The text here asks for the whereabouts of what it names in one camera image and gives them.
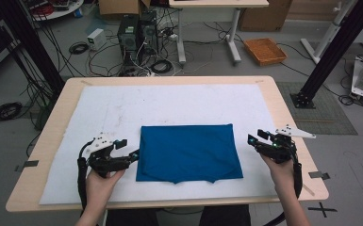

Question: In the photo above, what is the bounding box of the white table mat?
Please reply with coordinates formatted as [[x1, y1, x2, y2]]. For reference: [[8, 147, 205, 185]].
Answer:
[[40, 83, 297, 205]]

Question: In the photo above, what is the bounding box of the black metal post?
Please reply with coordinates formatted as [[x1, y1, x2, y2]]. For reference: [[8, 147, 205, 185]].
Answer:
[[0, 0, 66, 95], [289, 0, 363, 110]]

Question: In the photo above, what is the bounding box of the black computer tower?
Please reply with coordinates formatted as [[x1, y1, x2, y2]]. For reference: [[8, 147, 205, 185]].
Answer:
[[117, 13, 141, 70], [139, 10, 160, 57]]

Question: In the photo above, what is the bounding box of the blue t-shirt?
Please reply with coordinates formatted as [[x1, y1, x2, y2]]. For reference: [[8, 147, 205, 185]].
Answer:
[[135, 123, 244, 185]]

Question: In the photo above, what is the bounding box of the black cable coil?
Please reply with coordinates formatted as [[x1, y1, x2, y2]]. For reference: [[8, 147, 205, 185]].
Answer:
[[0, 101, 24, 123], [68, 41, 91, 56], [150, 58, 174, 75]]

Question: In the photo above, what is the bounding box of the grey tape strip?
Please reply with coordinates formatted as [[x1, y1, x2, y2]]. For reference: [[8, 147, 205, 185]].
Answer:
[[307, 170, 331, 181], [14, 159, 41, 173]]

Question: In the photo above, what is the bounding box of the person's left leg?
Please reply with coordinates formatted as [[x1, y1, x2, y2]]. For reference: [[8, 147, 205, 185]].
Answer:
[[105, 208, 160, 226]]

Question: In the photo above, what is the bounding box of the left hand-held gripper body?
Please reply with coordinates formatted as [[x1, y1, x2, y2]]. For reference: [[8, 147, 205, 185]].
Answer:
[[88, 132, 133, 179]]

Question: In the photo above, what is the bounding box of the white metal stand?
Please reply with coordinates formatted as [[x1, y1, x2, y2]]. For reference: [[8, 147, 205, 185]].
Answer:
[[300, 0, 359, 65]]

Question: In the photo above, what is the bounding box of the light wooden table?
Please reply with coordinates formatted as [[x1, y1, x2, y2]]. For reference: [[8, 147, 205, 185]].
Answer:
[[5, 75, 330, 213]]

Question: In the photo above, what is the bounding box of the person's left hand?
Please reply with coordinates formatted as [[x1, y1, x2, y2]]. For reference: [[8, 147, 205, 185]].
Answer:
[[85, 169, 126, 208]]

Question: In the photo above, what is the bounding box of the person's right hand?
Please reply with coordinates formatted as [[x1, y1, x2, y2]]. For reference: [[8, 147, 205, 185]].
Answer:
[[260, 153, 296, 193]]

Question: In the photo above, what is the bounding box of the white power supply box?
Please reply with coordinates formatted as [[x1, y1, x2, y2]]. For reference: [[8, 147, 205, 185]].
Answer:
[[87, 27, 107, 52]]

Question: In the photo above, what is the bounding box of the person's leg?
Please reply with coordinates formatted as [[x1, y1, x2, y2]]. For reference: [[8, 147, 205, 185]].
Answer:
[[199, 204, 252, 226], [105, 208, 160, 226]]

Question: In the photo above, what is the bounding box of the white desk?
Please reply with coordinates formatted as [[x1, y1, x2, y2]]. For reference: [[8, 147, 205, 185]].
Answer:
[[168, 0, 270, 66]]

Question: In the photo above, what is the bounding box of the grey floor mat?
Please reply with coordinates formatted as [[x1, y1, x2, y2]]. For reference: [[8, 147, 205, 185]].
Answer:
[[276, 81, 358, 136]]

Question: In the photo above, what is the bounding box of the round white table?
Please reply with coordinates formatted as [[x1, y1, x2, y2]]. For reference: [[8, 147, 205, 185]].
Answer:
[[24, 0, 85, 23]]

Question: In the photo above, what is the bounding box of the person's right leg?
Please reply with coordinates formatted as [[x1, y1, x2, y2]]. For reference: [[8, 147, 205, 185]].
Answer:
[[199, 204, 252, 226]]

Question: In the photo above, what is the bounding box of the black sleeved gripper cable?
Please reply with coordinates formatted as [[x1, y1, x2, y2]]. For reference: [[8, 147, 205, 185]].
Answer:
[[76, 138, 96, 211], [263, 142, 304, 226]]

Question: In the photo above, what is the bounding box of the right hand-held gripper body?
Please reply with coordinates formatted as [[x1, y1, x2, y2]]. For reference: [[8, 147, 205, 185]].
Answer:
[[259, 124, 317, 164]]

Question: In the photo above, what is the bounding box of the cardboard box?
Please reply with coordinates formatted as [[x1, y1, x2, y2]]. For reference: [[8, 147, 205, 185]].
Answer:
[[98, 0, 152, 22], [238, 0, 293, 33]]

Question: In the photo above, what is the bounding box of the orange tray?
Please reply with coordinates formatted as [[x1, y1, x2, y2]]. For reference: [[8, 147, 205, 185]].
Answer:
[[243, 38, 288, 67]]

